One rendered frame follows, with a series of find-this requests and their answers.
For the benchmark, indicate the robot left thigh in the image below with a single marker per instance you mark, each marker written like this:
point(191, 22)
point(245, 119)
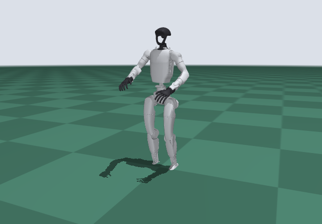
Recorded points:
point(169, 117)

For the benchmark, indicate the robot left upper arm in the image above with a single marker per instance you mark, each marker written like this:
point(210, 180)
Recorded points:
point(175, 56)

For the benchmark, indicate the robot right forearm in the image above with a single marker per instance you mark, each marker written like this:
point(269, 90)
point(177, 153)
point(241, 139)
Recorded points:
point(133, 73)

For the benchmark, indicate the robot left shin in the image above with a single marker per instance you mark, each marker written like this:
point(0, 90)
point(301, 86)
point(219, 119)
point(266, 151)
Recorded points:
point(172, 149)

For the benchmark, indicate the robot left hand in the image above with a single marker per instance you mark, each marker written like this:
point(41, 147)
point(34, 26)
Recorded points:
point(164, 93)

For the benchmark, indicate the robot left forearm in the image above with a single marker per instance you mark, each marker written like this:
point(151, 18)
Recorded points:
point(180, 81)

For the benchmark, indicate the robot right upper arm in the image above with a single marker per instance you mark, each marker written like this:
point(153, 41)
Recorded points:
point(143, 61)

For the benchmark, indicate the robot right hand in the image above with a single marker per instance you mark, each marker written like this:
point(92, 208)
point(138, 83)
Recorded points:
point(125, 82)

